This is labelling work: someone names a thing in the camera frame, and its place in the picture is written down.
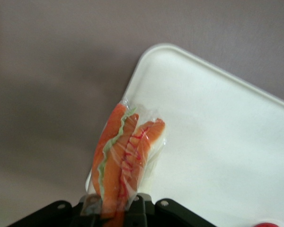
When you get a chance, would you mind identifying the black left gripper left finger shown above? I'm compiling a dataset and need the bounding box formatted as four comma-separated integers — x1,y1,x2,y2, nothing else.
80,192,103,217

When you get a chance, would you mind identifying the cream plastic tray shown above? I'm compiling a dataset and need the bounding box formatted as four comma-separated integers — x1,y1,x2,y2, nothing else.
85,42,284,227

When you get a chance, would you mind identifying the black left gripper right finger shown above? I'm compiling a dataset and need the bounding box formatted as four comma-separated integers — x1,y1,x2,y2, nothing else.
128,192,155,215

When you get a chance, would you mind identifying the triangle sandwich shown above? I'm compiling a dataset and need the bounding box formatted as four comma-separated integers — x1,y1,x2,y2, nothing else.
85,100,168,227

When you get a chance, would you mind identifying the red-lidded small cup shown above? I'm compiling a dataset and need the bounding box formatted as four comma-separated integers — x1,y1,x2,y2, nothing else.
257,221,284,227

